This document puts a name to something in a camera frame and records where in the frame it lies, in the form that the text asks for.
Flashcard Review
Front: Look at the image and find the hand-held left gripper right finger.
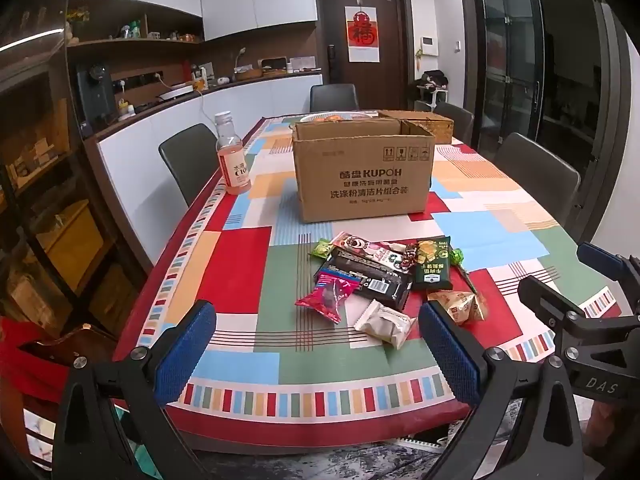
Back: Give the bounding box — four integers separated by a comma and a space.
419, 300, 596, 480

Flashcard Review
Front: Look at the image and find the pink drink bottle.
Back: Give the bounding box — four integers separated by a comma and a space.
215, 111, 252, 196

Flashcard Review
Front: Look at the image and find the white flat tray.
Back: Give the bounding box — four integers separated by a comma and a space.
156, 86, 195, 102

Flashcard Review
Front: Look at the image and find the red and white wall calendar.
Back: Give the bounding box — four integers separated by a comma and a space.
345, 4, 383, 63

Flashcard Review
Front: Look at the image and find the pink bear snack packet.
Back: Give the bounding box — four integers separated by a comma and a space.
332, 231, 401, 268

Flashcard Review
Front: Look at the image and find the black bag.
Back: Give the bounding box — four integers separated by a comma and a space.
417, 70, 451, 92

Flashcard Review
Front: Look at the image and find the dark coffee machine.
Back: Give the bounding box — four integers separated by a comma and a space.
76, 63, 117, 121

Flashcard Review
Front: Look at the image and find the dark green chips packet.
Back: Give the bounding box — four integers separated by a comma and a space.
411, 236, 454, 292

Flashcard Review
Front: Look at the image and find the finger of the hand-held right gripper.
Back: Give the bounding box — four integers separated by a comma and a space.
576, 241, 640, 306
517, 275, 640, 346

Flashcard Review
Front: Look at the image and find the white beige snack packet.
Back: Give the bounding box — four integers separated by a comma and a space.
354, 299, 417, 350

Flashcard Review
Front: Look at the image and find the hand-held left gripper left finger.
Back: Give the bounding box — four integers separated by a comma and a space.
52, 300, 217, 480

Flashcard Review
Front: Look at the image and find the wooden shelf cabinet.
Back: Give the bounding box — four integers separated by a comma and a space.
0, 25, 146, 326

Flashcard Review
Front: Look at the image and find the green lollipop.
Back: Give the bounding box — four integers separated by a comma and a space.
448, 247, 478, 295

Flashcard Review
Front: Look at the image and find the white plate of food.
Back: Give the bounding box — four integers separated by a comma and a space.
300, 110, 378, 125

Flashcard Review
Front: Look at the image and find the white lower cabinet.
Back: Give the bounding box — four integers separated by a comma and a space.
97, 74, 323, 211

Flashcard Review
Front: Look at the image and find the black glass cabinet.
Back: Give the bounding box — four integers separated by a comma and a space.
472, 0, 546, 161

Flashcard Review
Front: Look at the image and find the brown cardboard box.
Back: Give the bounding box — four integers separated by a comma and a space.
291, 110, 436, 223

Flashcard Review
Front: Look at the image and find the pink red snack packet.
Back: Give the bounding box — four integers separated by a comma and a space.
295, 267, 362, 324

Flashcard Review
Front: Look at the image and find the tan bread packet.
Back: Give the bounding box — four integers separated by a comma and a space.
427, 289, 488, 326

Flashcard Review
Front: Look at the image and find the colourful patchwork tablecloth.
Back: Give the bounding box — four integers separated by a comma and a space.
114, 115, 626, 441

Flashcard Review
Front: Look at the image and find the black grid-pattern snack packet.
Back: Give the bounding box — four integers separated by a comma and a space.
314, 250, 413, 311

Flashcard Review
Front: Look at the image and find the dark brown door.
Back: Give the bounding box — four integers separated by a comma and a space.
315, 0, 415, 113

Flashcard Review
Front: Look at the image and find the grey dining chair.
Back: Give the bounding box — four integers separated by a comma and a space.
158, 123, 219, 208
434, 101, 475, 145
494, 132, 582, 228
309, 84, 360, 113

